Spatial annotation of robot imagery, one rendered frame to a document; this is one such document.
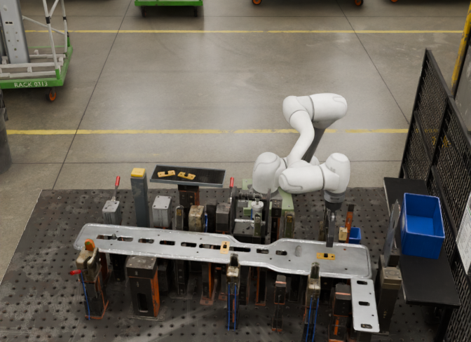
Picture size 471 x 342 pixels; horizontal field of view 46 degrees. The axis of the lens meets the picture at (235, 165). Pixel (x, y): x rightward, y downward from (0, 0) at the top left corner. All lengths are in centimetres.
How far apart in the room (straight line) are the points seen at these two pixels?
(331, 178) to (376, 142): 326
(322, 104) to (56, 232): 164
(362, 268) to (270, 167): 89
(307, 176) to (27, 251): 165
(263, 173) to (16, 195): 241
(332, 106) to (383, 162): 250
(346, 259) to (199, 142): 296
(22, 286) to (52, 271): 16
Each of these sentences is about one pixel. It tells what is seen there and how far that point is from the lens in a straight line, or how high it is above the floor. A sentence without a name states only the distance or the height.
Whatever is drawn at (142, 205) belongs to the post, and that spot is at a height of 96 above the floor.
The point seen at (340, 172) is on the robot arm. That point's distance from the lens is 226.
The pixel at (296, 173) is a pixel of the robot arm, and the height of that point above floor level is 150.
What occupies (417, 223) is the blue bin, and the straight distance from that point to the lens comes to 284.
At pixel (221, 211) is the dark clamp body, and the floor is 108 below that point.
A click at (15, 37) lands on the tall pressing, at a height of 60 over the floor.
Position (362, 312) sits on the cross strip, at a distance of 240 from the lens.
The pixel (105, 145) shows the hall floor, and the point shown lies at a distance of 536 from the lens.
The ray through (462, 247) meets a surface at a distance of 252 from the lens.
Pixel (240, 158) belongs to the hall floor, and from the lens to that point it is 505.
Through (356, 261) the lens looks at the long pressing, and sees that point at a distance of 261.
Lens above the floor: 275
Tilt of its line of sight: 34 degrees down
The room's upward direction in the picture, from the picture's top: 1 degrees clockwise
